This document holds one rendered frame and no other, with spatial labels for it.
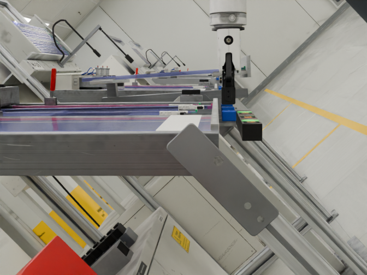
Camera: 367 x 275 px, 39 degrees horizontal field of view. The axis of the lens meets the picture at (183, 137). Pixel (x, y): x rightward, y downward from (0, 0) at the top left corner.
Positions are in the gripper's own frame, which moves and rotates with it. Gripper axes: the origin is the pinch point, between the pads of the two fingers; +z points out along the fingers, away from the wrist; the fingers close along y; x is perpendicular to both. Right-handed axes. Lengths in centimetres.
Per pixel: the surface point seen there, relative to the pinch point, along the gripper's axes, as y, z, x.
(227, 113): -12.2, 3.1, 0.5
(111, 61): 451, -16, 118
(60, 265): -83, 8, 15
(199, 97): 19.0, 1.4, 7.4
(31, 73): 92, -6, 80
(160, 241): -2.8, 34.4, 16.2
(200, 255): 13.8, 43.8, 7.3
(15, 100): 14, 1, 56
